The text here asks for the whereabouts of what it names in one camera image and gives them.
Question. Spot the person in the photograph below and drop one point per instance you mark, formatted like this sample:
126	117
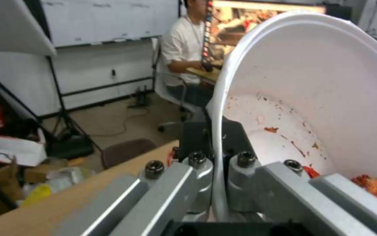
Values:
180	41

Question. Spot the white softbox panel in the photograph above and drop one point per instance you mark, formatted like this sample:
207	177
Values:
8	24

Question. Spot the wooden desk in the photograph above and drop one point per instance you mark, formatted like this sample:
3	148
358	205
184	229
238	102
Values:
204	73

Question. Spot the brown cardboard box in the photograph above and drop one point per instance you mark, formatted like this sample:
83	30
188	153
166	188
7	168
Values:
1	186

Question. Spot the white whiteboard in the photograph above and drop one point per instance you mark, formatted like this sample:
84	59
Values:
109	19

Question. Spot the small red food scrap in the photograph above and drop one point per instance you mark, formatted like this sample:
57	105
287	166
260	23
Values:
311	172

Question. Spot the clear plastic bag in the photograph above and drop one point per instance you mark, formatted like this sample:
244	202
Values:
70	175

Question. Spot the white cardboard box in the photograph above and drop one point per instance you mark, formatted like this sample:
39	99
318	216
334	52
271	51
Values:
14	150

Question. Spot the yellow plastic item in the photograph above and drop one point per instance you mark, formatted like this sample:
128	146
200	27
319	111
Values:
37	194

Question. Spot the white office chair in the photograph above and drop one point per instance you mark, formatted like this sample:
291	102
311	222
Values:
168	91

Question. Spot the black light stand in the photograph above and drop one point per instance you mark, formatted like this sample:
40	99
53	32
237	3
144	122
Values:
67	118

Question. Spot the large display screen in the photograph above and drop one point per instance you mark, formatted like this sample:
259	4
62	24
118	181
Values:
231	22

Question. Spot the black bag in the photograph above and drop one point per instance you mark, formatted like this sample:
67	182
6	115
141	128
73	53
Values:
72	147

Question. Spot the white plastic takeout bowl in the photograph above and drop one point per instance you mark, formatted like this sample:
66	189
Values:
306	73

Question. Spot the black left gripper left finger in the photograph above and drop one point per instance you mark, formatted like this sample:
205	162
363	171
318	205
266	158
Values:
162	186

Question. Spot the thin red food scrap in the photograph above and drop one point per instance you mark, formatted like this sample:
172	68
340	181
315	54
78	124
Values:
271	129

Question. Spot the brown stool seat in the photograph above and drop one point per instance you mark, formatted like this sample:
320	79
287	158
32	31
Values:
127	152

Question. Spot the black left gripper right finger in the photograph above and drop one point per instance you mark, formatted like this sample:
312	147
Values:
273	191

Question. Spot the large red food scrap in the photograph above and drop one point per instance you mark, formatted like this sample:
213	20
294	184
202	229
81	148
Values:
371	188

